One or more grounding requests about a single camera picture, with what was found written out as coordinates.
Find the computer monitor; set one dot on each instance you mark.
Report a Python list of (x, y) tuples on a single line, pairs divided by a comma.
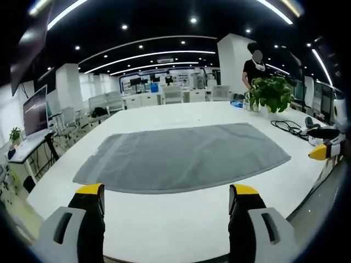
[(35, 111)]

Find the white office chair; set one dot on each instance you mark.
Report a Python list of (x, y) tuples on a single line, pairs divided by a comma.
[(113, 100), (220, 91), (172, 94), (68, 117)]

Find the blue packet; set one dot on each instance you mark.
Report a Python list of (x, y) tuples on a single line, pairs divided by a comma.
[(236, 103)]

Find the grey round device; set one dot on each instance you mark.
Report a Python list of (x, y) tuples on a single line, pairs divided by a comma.
[(312, 122)]

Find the grey towel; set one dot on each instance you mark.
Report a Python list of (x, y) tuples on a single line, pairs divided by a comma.
[(181, 157)]

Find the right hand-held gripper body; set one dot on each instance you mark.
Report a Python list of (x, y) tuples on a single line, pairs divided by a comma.
[(339, 115)]

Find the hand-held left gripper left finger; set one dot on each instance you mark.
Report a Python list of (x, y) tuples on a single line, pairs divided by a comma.
[(72, 227)]

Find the green potted plant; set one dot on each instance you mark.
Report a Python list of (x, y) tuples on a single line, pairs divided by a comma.
[(270, 94)]

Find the small potted plant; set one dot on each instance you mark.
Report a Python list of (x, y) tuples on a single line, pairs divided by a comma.
[(15, 135)]

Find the white side desk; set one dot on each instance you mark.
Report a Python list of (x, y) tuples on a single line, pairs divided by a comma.
[(26, 153)]

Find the white table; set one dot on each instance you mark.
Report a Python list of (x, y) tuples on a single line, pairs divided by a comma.
[(170, 219)]

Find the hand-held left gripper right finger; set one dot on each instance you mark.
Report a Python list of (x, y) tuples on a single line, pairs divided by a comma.
[(259, 227)]

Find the blue box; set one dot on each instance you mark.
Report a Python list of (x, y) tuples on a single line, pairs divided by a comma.
[(154, 87)]

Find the black bag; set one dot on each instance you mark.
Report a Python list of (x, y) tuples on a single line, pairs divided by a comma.
[(98, 111)]

